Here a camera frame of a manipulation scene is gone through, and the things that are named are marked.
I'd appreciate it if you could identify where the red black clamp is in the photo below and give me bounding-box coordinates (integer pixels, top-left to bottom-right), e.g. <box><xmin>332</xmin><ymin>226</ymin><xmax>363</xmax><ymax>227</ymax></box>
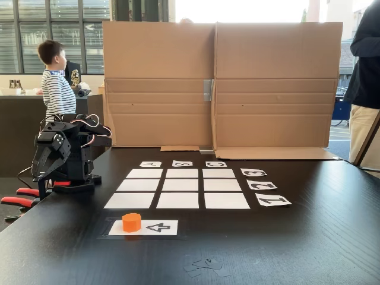
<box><xmin>1</xmin><ymin>177</ymin><xmax>74</xmax><ymax>222</ymax></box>

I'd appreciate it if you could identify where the white grid square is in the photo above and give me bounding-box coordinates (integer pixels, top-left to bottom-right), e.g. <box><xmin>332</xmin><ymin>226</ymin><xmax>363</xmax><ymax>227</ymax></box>
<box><xmin>203</xmin><ymin>179</ymin><xmax>242</xmax><ymax>192</ymax></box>
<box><xmin>156</xmin><ymin>192</ymin><xmax>200</xmax><ymax>210</ymax></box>
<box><xmin>125</xmin><ymin>169</ymin><xmax>164</xmax><ymax>179</ymax></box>
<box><xmin>166</xmin><ymin>169</ymin><xmax>199</xmax><ymax>179</ymax></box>
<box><xmin>161</xmin><ymin>179</ymin><xmax>199</xmax><ymax>192</ymax></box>
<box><xmin>204</xmin><ymin>192</ymin><xmax>251</xmax><ymax>210</ymax></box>
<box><xmin>202</xmin><ymin>169</ymin><xmax>236</xmax><ymax>179</ymax></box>

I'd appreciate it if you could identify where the black mini fridge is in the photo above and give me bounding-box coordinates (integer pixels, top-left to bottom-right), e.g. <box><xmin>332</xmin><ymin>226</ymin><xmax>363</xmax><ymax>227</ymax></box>
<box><xmin>65</xmin><ymin>61</ymin><xmax>81</xmax><ymax>87</ymax></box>

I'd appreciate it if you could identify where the person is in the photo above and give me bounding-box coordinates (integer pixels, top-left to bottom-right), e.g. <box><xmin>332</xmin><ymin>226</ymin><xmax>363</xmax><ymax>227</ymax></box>
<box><xmin>343</xmin><ymin>0</ymin><xmax>380</xmax><ymax>167</ymax></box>
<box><xmin>37</xmin><ymin>40</ymin><xmax>77</xmax><ymax>119</ymax></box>

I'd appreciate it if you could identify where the wooden board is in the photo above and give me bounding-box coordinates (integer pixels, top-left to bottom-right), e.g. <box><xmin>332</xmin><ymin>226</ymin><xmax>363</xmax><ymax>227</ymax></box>
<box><xmin>353</xmin><ymin>110</ymin><xmax>380</xmax><ymax>179</ymax></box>

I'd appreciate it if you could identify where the number 1 paper label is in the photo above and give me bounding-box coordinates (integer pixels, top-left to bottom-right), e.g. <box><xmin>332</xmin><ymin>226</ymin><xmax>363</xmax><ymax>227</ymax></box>
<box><xmin>255</xmin><ymin>192</ymin><xmax>292</xmax><ymax>207</ymax></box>

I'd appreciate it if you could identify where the blue object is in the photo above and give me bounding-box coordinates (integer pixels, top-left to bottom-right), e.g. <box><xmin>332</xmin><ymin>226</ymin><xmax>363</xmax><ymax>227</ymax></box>
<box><xmin>331</xmin><ymin>94</ymin><xmax>353</xmax><ymax>121</ymax></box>

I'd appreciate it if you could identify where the brown cardboard panel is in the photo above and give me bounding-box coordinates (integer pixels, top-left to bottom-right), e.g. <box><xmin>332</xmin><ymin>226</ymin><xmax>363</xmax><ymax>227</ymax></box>
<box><xmin>102</xmin><ymin>21</ymin><xmax>216</xmax><ymax>152</ymax></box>
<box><xmin>213</xmin><ymin>21</ymin><xmax>344</xmax><ymax>161</ymax></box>

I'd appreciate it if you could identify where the number 3 paper label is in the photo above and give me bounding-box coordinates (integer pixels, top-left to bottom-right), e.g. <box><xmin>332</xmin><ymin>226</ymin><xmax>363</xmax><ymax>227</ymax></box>
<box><xmin>240</xmin><ymin>167</ymin><xmax>268</xmax><ymax>178</ymax></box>

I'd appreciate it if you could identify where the number 2 paper label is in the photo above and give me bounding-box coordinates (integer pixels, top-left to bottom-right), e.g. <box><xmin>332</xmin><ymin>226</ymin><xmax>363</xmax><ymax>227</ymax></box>
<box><xmin>246</xmin><ymin>179</ymin><xmax>278</xmax><ymax>191</ymax></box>

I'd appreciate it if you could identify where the black power cable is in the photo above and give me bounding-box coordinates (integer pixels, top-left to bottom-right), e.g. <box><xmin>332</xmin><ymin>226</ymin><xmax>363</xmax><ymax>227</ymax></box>
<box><xmin>17</xmin><ymin>166</ymin><xmax>34</xmax><ymax>186</ymax></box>

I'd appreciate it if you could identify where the white arrow paper sheet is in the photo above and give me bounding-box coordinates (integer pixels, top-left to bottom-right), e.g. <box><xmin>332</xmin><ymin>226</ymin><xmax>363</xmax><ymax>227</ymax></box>
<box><xmin>108</xmin><ymin>220</ymin><xmax>179</xmax><ymax>237</ymax></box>

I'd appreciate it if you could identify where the orange round token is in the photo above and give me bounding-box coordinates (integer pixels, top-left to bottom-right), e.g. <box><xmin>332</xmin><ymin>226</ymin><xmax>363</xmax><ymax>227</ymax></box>
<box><xmin>122</xmin><ymin>213</ymin><xmax>142</xmax><ymax>233</ymax></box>

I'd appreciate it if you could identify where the dark counter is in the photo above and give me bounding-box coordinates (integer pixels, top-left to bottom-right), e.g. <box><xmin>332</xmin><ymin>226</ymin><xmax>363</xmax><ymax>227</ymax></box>
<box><xmin>0</xmin><ymin>94</ymin><xmax>105</xmax><ymax>178</ymax></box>

